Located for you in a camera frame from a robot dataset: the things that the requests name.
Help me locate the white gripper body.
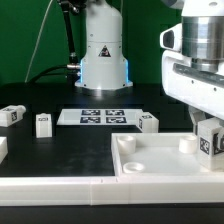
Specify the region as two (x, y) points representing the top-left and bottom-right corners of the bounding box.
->
(162, 50), (224, 120)

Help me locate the white thin cable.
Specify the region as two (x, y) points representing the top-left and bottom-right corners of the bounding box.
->
(24, 0), (54, 84)

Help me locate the white obstacle fence wall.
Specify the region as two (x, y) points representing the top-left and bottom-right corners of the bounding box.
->
(0, 172), (224, 206)

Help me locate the white block left edge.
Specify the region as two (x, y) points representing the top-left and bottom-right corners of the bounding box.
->
(0, 137), (8, 164)

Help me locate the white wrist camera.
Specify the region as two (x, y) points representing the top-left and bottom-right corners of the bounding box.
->
(160, 23), (182, 52)

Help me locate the black cable at base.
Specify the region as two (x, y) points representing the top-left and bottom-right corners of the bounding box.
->
(28, 0), (83, 84)

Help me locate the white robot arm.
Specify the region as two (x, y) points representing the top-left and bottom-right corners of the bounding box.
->
(60, 0), (224, 156)

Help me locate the white square tabletop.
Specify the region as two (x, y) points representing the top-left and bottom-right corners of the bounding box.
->
(111, 133), (224, 176)

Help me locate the white marker sheet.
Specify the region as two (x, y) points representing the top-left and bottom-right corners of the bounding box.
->
(57, 109), (142, 126)

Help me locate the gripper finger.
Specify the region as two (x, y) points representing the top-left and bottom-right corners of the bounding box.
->
(215, 128), (224, 155)
(188, 106), (206, 134)

